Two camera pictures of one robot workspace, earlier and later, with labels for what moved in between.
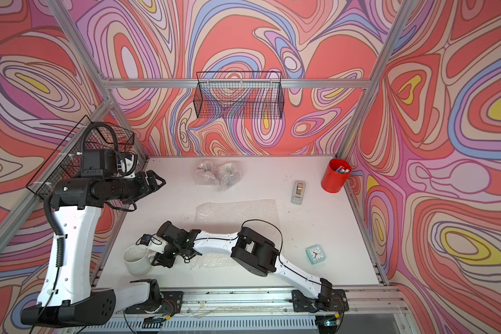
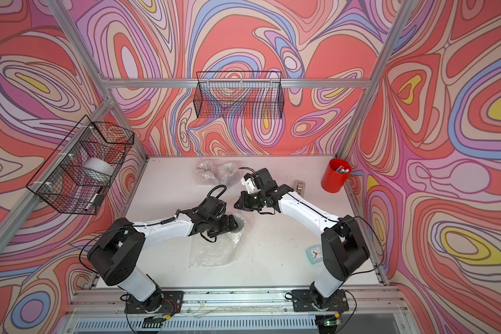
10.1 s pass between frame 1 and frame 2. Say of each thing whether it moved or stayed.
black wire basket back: stayed
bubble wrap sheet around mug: stayed
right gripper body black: moved
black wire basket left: stayed
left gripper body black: moved
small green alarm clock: stayed
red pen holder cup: stayed
